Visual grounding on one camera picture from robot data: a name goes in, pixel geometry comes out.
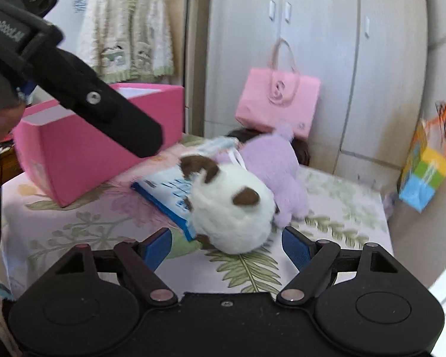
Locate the cream green knit cardigan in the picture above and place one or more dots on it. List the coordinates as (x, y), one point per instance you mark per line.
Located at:
(133, 26)

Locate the white brown plush toy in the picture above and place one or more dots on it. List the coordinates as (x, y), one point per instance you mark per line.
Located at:
(230, 208)

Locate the pink storage box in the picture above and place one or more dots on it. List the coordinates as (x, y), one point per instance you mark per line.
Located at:
(78, 156)

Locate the light wooden wardrobe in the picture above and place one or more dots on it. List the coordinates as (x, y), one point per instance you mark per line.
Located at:
(319, 7)

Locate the purple plush toy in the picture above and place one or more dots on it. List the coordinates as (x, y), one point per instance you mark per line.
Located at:
(271, 167)

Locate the pink tote bag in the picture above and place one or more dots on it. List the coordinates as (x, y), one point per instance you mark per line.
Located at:
(278, 100)

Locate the light blue face mask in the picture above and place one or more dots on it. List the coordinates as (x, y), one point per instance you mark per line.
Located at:
(217, 145)

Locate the colourful paper gift bag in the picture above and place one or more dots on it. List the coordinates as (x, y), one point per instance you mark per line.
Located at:
(423, 171)

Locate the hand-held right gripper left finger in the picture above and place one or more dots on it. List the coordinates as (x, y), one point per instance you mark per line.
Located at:
(158, 248)

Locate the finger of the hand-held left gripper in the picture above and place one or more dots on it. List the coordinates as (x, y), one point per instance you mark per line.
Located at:
(107, 108)

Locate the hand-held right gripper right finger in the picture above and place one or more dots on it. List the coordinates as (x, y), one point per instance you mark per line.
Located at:
(296, 249)

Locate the floral bed sheet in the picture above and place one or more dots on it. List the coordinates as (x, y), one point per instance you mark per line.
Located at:
(96, 227)

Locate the blue white printed packet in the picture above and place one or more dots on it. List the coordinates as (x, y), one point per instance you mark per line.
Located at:
(163, 189)

